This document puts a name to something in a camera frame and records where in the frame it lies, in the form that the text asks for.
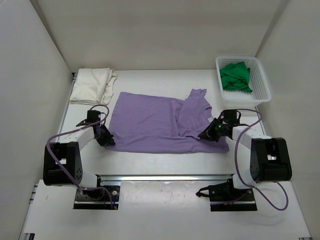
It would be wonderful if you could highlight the cream white t-shirt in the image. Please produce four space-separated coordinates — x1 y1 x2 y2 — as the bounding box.
69 68 117 105

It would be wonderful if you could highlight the purple t-shirt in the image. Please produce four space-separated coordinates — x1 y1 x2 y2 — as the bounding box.
107 89 230 154

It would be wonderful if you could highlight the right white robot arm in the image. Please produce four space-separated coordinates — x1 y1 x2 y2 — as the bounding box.
198 108 292 189

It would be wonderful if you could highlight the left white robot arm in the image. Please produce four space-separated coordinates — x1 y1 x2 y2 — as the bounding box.
43 109 115 191

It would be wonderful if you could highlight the white plastic basket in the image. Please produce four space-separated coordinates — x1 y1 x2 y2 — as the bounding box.
215 56 272 109

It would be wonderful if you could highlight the green t-shirt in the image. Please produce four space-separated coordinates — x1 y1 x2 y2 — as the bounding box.
220 61 253 93

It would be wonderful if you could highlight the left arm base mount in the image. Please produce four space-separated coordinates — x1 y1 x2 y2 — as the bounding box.
73 181 121 210

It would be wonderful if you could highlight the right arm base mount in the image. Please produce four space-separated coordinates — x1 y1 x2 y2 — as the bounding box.
194 175 258 212

